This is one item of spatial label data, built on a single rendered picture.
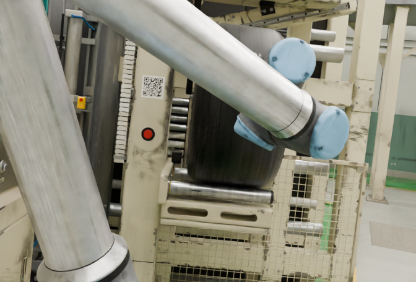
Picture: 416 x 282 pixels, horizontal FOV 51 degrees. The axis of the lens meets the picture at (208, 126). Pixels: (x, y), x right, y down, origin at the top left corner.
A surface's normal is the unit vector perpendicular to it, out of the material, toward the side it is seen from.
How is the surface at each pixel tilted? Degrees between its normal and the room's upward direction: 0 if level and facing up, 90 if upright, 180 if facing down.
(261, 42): 43
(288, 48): 78
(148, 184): 90
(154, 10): 101
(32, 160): 105
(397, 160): 90
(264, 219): 90
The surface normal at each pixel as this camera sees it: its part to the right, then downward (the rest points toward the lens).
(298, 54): 0.08, -0.15
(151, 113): 0.04, 0.06
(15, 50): 0.46, 0.21
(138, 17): 0.25, 0.58
